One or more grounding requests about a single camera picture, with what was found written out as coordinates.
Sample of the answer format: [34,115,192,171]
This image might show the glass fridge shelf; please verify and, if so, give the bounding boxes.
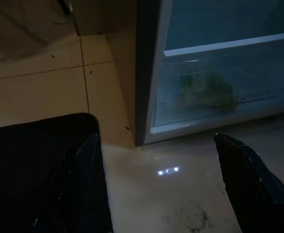
[163,31,284,58]

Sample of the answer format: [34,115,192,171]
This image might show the green leafy vegetable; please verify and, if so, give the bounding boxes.
[179,72,237,110]

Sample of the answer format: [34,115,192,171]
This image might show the grey two-door fridge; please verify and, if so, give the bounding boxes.
[100,0,284,148]

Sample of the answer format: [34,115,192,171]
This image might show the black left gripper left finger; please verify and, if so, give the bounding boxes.
[34,132,114,233]

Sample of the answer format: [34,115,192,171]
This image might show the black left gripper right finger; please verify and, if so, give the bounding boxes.
[213,132,284,233]

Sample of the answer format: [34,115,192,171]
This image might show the large black floor mat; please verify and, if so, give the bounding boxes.
[0,112,102,233]

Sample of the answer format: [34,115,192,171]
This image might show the clear crisper drawer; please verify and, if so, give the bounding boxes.
[151,58,284,130]

